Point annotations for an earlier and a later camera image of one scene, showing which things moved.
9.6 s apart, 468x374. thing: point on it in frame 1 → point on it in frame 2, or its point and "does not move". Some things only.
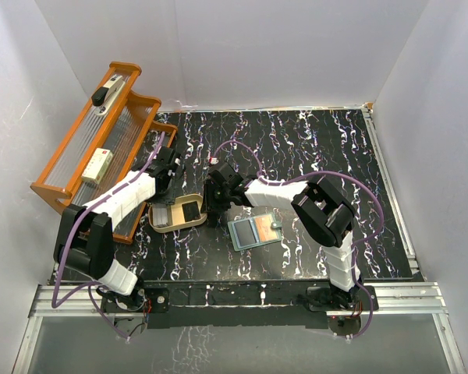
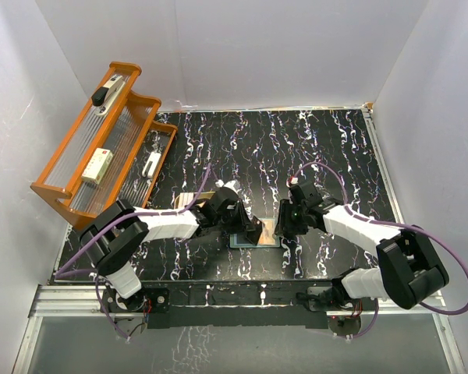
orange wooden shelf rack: [115, 135] does not move
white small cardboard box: [98, 165] does not move
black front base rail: [238, 305] does not move
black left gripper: [167, 199] → [243, 224]
